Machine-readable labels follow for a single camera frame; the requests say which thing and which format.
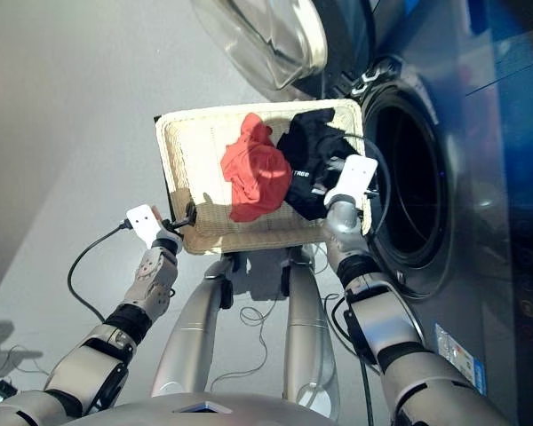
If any black garment with white print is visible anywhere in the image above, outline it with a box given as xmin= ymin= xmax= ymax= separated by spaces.
xmin=275 ymin=107 xmax=361 ymax=222

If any orange red garment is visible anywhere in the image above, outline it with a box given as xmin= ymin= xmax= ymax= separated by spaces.
xmin=219 ymin=112 xmax=293 ymax=223

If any pale woven basket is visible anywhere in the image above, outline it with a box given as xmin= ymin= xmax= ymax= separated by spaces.
xmin=154 ymin=98 xmax=375 ymax=256

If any black basket stand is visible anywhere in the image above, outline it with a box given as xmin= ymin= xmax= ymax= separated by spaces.
xmin=163 ymin=177 xmax=294 ymax=311

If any grey washing machine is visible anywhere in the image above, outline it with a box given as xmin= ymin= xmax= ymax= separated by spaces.
xmin=292 ymin=0 xmax=533 ymax=426

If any round washing machine door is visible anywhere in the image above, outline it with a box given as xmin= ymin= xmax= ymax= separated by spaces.
xmin=190 ymin=0 xmax=377 ymax=101

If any silver robot leg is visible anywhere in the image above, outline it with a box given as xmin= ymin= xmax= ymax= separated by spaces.
xmin=150 ymin=256 xmax=241 ymax=398
xmin=282 ymin=248 xmax=341 ymax=421

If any silver robot torso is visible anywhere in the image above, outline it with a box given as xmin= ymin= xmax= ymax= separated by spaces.
xmin=66 ymin=392 xmax=334 ymax=426

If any colourful energy label sticker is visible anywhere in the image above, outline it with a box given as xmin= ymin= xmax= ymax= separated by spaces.
xmin=434 ymin=322 xmax=489 ymax=397

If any thin grey floor cable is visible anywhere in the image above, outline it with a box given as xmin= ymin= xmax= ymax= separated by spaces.
xmin=211 ymin=305 xmax=279 ymax=391

